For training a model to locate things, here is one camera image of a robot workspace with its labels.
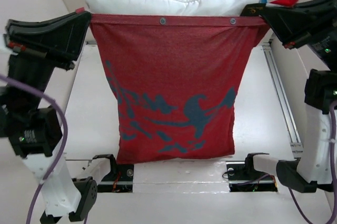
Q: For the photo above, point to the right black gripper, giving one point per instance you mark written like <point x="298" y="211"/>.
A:
<point x="296" y="21"/>

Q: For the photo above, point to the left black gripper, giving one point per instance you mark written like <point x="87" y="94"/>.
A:
<point x="55" y="38"/>

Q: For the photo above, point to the red cartoon print pillowcase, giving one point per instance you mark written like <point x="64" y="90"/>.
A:
<point x="162" y="87"/>

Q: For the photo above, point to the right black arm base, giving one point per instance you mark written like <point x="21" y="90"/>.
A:
<point x="242" y="177"/>

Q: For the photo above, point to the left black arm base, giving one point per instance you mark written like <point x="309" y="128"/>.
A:
<point x="110" y="176"/>

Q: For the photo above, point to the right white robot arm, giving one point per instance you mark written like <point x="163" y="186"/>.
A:
<point x="315" y="169"/>

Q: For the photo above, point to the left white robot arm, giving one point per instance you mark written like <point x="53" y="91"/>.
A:
<point x="36" y="125"/>

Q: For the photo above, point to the white taped foam block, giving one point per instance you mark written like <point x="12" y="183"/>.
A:
<point x="181" y="176"/>

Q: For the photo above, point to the aluminium rail right side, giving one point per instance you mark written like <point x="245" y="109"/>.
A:
<point x="295" y="141"/>

